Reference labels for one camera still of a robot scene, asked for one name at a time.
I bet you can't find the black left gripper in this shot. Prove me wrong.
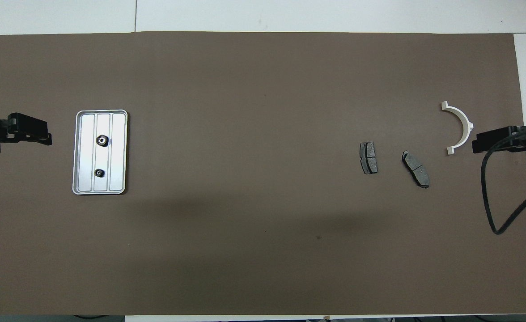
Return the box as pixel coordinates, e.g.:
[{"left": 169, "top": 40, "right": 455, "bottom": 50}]
[{"left": 0, "top": 113, "right": 53, "bottom": 146}]

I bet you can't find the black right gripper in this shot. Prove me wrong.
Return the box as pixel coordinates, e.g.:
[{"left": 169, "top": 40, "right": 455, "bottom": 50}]
[{"left": 472, "top": 126, "right": 526, "bottom": 154}]

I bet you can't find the small dark brake pad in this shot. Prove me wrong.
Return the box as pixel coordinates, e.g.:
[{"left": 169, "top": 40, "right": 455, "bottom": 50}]
[{"left": 359, "top": 142, "right": 378, "bottom": 175}]

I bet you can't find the large dark brake pad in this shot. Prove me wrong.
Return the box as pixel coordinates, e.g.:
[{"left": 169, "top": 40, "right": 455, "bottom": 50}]
[{"left": 401, "top": 151, "right": 430, "bottom": 189}]

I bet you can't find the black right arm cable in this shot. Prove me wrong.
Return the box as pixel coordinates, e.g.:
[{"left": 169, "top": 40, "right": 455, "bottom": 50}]
[{"left": 480, "top": 127, "right": 526, "bottom": 236}]

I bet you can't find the silver metal tray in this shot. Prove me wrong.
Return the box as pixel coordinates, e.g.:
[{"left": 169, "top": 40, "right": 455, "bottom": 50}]
[{"left": 72, "top": 110, "right": 128, "bottom": 195}]

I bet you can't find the white half ring bracket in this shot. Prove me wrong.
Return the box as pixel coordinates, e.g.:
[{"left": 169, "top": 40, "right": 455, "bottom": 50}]
[{"left": 440, "top": 101, "right": 475, "bottom": 156}]

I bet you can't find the brown table mat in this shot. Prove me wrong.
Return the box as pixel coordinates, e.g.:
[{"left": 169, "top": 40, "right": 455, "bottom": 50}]
[{"left": 0, "top": 31, "right": 526, "bottom": 316}]

